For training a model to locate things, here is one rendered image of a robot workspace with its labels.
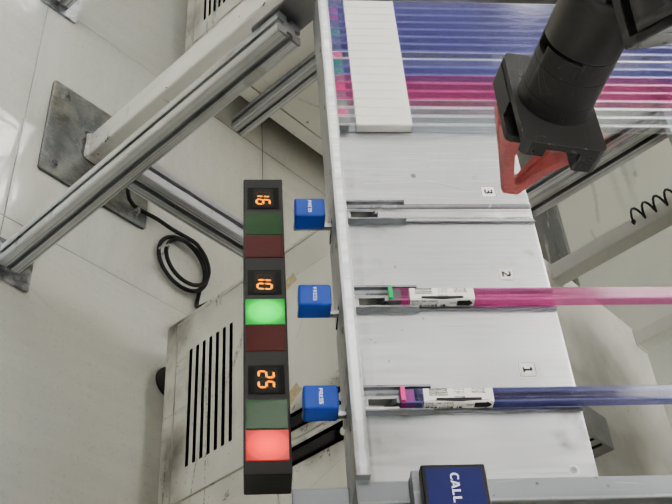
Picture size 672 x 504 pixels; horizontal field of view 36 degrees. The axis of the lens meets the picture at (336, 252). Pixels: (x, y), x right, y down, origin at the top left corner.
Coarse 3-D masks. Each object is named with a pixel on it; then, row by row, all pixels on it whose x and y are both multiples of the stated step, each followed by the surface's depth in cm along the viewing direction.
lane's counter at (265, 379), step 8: (248, 368) 90; (256, 368) 90; (264, 368) 90; (272, 368) 90; (280, 368) 90; (248, 376) 89; (256, 376) 89; (264, 376) 89; (272, 376) 89; (280, 376) 89; (248, 384) 88; (256, 384) 88; (264, 384) 89; (272, 384) 89; (280, 384) 89; (248, 392) 88; (256, 392) 88; (264, 392) 88; (272, 392) 88; (280, 392) 88
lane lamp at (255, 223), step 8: (248, 216) 101; (256, 216) 102; (264, 216) 102; (272, 216) 102; (280, 216) 102; (248, 224) 101; (256, 224) 101; (264, 224) 101; (272, 224) 101; (280, 224) 101; (248, 232) 100; (256, 232) 100; (264, 232) 100; (272, 232) 100; (280, 232) 100
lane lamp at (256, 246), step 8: (248, 240) 99; (256, 240) 99; (264, 240) 100; (272, 240) 100; (280, 240) 100; (248, 248) 99; (256, 248) 99; (264, 248) 99; (272, 248) 99; (280, 248) 99; (248, 256) 98; (256, 256) 98; (264, 256) 98; (272, 256) 98; (280, 256) 98
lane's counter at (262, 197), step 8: (248, 192) 104; (256, 192) 104; (264, 192) 104; (272, 192) 104; (248, 200) 103; (256, 200) 103; (264, 200) 103; (272, 200) 103; (248, 208) 102; (256, 208) 102; (264, 208) 102; (272, 208) 102
